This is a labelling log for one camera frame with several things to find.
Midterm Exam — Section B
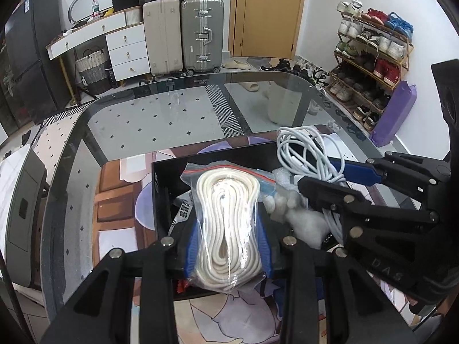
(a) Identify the pile of shoes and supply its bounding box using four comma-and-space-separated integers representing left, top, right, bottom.
269, 57, 331, 87

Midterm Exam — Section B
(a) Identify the white desk with drawers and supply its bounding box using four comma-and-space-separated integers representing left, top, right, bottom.
46, 7, 151, 80

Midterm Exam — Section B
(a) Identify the wooden shoe rack with shoes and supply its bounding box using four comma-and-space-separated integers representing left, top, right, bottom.
328, 0, 415, 132

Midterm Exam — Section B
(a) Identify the dark glass cabinet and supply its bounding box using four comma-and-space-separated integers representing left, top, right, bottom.
0, 32, 20, 133

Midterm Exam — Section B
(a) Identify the white cable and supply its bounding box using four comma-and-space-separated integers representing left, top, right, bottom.
276, 125, 354, 252

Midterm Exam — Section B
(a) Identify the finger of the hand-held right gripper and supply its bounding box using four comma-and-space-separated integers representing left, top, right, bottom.
328, 150, 450, 203
297, 175, 441, 246

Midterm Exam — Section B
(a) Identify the woven laundry basket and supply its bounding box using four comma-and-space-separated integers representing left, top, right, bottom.
75, 45, 112, 96

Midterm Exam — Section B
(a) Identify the black white patterned rug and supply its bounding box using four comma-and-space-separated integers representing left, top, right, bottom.
34, 83, 252, 201

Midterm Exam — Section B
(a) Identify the printed cartoon desk mat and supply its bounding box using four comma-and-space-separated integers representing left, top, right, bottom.
92, 125, 452, 344

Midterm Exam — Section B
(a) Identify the oval chrome mirror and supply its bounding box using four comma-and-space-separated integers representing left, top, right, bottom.
68, 0, 126, 24

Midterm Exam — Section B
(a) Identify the white ribbed box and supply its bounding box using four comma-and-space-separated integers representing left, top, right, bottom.
125, 9, 145, 26

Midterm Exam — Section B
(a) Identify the black storage box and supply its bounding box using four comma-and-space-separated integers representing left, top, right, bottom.
151, 140, 345, 301

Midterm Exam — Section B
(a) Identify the white printed packet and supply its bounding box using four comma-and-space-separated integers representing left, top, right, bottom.
168, 191, 196, 236

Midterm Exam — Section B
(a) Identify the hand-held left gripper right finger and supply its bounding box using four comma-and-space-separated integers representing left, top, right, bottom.
259, 220, 418, 344

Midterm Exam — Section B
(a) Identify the white table leg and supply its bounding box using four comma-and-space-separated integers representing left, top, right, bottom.
265, 79, 310, 124

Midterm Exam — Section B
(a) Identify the purple fabric bag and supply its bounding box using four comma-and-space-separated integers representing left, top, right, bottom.
369, 81, 419, 148

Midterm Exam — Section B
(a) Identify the beige suitcase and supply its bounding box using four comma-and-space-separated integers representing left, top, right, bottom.
143, 0, 186, 77

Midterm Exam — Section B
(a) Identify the silver suitcase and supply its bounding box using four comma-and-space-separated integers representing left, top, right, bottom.
180, 0, 226, 75

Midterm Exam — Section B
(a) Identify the dark grey fridge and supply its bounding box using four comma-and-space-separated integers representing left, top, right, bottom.
3, 0, 73, 127

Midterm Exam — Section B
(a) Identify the wooden door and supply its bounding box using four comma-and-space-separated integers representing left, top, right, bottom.
229, 0, 308, 58

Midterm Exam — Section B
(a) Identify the bagged white rope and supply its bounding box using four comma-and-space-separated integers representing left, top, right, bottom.
180, 163, 279, 289

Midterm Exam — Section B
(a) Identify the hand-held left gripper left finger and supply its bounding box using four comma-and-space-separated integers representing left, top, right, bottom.
39, 218, 202, 344

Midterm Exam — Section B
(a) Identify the white bubble wrap piece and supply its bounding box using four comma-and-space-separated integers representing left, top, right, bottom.
273, 167, 299, 187

